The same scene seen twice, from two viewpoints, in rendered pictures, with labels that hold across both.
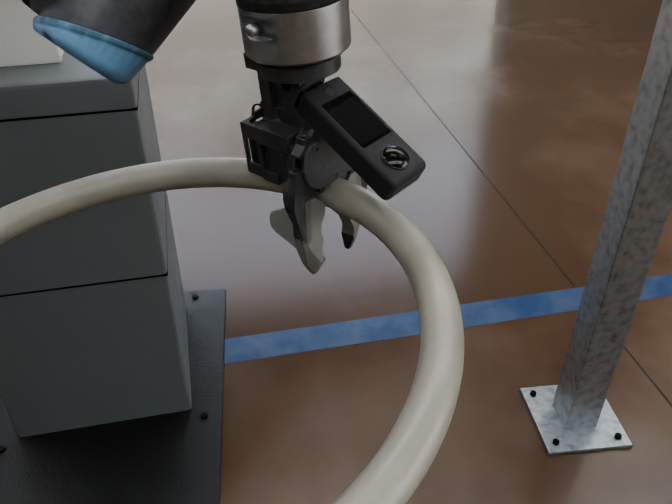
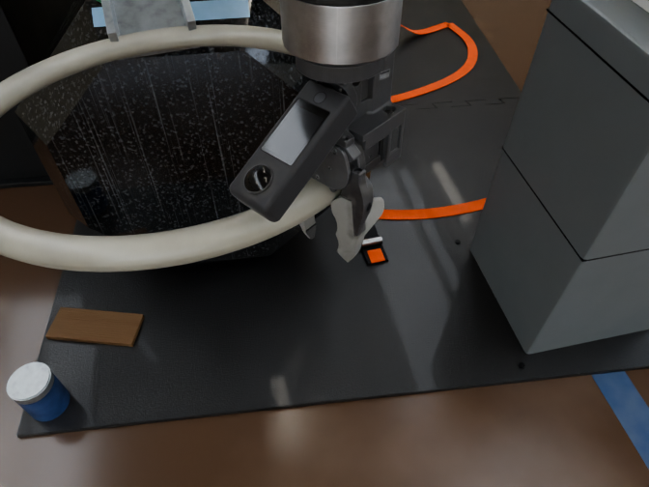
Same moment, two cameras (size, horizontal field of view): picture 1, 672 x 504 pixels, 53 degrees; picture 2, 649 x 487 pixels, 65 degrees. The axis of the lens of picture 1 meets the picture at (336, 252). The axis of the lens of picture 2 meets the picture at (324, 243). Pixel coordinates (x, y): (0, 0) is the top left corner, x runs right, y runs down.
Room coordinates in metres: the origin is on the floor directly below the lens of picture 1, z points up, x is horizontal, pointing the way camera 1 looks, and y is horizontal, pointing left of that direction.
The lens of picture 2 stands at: (0.55, -0.35, 1.28)
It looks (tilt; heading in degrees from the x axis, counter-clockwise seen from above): 49 degrees down; 90
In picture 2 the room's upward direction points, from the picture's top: straight up
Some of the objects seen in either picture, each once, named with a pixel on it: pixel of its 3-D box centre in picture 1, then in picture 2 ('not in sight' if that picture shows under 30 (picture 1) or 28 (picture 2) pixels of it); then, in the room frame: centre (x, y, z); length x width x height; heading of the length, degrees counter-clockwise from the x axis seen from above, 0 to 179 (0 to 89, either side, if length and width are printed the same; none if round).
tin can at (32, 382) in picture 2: not in sight; (40, 392); (-0.16, 0.21, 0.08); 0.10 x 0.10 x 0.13
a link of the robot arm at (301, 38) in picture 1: (293, 28); (337, 17); (0.56, 0.04, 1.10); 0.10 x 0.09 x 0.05; 139
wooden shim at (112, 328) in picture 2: not in sight; (96, 326); (-0.10, 0.43, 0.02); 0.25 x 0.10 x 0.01; 174
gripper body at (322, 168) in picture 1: (300, 116); (344, 112); (0.57, 0.03, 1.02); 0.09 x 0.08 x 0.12; 48
